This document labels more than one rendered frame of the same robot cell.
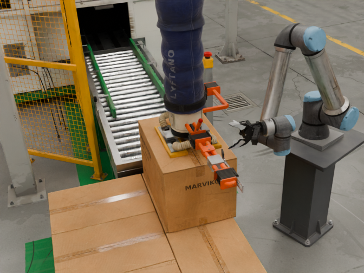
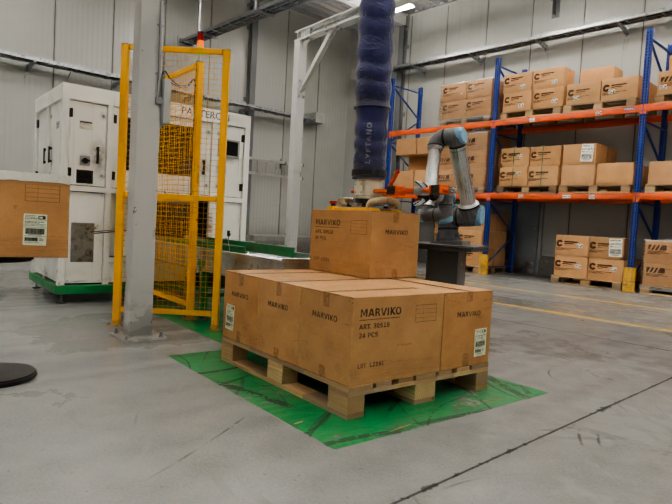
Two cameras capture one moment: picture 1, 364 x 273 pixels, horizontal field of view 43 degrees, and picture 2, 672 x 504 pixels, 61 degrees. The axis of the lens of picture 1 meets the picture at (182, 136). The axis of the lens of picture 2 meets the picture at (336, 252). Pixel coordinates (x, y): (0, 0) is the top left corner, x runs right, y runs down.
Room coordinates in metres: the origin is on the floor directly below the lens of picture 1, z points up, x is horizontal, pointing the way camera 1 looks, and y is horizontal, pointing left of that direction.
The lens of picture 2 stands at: (-1.06, 1.56, 0.87)
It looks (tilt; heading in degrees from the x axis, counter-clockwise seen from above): 3 degrees down; 337
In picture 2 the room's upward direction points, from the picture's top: 3 degrees clockwise
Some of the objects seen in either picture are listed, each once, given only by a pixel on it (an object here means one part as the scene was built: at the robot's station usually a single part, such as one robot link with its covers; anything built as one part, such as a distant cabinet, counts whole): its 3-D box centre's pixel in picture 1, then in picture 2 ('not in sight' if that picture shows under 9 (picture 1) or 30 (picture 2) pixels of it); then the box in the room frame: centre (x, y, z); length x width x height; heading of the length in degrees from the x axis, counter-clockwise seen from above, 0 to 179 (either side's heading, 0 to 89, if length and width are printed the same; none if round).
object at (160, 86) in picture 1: (151, 66); (248, 246); (4.13, 0.26, 0.60); 1.60 x 0.10 x 0.09; 16
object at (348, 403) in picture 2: not in sight; (348, 361); (1.86, 0.21, 0.07); 1.20 x 1.00 x 0.14; 16
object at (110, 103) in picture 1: (95, 75); (195, 244); (3.98, 0.77, 0.60); 1.60 x 0.10 x 0.09; 16
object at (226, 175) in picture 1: (225, 178); (438, 189); (1.64, -0.18, 1.08); 0.08 x 0.07 x 0.05; 16
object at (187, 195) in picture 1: (184, 166); (362, 242); (2.23, -0.01, 0.75); 0.60 x 0.40 x 0.40; 16
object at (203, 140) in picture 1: (200, 139); (395, 190); (1.98, -0.09, 1.08); 0.10 x 0.08 x 0.06; 106
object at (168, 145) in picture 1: (170, 137); (356, 207); (2.19, 0.07, 0.97); 0.34 x 0.10 x 0.05; 16
